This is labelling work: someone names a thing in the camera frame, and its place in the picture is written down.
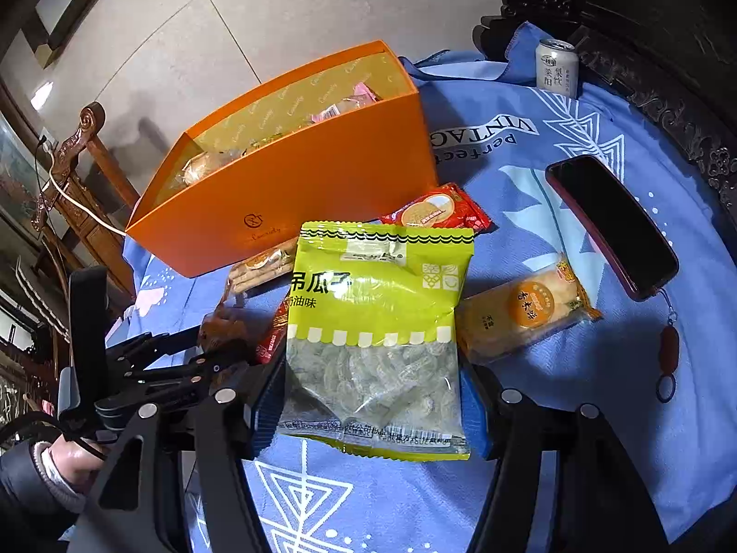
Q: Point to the person's left hand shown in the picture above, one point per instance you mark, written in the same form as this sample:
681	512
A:
67	468

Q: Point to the brown triangular snack pack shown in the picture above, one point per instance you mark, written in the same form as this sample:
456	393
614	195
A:
230	321

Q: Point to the framed painting left wall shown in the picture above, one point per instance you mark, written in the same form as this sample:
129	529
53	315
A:
19	181

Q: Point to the black smartphone red case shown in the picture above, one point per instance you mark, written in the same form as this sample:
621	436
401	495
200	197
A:
639	254

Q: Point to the yellow pastry pack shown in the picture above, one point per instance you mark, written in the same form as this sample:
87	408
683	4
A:
510	316

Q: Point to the white beverage can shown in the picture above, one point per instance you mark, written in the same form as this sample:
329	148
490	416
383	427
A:
557	67

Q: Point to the green melon seed bag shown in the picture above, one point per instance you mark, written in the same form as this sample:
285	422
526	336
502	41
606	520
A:
371	352

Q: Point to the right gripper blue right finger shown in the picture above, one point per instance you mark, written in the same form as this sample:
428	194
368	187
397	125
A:
479	396

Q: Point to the dark carved wooden furniture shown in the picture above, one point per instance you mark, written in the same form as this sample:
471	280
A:
674	60

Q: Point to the long bread clear pack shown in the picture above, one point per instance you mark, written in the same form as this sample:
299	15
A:
264	267

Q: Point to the blue patterned tablecloth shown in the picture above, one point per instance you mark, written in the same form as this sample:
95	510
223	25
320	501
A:
611	436

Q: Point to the red biscuit pack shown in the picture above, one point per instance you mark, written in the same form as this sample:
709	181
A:
444	207

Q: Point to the round bun clear pack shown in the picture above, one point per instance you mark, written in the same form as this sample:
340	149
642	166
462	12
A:
206	163

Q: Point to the orange cardboard box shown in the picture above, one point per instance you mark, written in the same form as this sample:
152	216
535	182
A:
355	167

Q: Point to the pink round cookie pack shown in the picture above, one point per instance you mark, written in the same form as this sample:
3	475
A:
361	96

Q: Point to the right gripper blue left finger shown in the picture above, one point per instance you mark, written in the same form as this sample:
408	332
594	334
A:
268	412

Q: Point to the framed picture top wall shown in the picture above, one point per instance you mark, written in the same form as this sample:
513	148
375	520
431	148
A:
50	26

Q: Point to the red chip bag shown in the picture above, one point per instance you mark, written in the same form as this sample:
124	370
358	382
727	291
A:
271	340

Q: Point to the carved wooden chair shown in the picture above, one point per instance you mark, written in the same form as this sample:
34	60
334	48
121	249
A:
83	212

